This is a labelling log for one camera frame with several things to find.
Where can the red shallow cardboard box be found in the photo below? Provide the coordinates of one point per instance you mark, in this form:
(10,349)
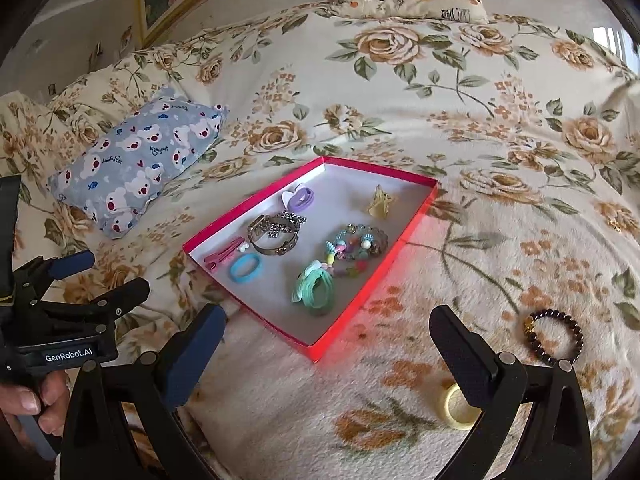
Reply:
(343,188)

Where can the purple hair clip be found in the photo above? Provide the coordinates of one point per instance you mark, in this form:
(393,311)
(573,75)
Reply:
(298,200)

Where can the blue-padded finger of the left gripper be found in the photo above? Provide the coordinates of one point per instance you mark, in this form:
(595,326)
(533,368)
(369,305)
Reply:
(64,267)

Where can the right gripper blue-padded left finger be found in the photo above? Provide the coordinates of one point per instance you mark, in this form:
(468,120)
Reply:
(188,352)

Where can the blue bear print pillow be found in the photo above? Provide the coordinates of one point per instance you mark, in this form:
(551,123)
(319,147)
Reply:
(116,179)

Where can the gold square wrist watch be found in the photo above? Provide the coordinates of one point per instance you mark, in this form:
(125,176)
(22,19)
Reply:
(274,234)

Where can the person's left hand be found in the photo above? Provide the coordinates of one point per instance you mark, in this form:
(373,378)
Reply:
(50,404)

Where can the pink heart hair clip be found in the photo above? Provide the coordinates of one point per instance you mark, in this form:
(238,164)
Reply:
(218,257)

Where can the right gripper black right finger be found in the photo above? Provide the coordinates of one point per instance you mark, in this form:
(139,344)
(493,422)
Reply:
(469,359)

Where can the floral cream bed blanket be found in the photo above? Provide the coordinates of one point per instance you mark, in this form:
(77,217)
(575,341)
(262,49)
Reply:
(531,132)

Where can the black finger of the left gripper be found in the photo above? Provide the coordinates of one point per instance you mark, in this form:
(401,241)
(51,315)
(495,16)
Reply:
(122,299)

